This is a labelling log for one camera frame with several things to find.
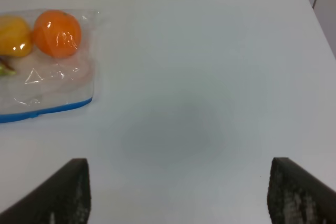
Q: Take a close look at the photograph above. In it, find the purple eggplant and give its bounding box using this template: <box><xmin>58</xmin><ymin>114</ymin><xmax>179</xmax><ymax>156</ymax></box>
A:
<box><xmin>0</xmin><ymin>58</ymin><xmax>16</xmax><ymax>76</ymax></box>

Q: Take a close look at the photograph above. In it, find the clear bag with blue zipper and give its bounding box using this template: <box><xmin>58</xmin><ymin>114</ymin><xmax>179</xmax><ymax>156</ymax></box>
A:
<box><xmin>1</xmin><ymin>9</ymin><xmax>98</xmax><ymax>123</ymax></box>

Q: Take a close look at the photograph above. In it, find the yellow fruit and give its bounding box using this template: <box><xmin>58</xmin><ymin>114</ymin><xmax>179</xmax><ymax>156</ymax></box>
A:
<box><xmin>1</xmin><ymin>15</ymin><xmax>34</xmax><ymax>58</ymax></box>

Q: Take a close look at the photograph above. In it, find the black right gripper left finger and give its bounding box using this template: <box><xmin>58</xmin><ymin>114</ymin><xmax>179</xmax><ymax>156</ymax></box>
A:
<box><xmin>1</xmin><ymin>158</ymin><xmax>91</xmax><ymax>223</ymax></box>

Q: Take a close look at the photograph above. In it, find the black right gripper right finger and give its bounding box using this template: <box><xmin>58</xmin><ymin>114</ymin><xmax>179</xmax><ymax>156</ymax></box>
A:
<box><xmin>267</xmin><ymin>157</ymin><xmax>335</xmax><ymax>223</ymax></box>

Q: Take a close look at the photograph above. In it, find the orange fruit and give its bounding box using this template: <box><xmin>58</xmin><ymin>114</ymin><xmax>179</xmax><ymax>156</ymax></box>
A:
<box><xmin>32</xmin><ymin>10</ymin><xmax>82</xmax><ymax>59</ymax></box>

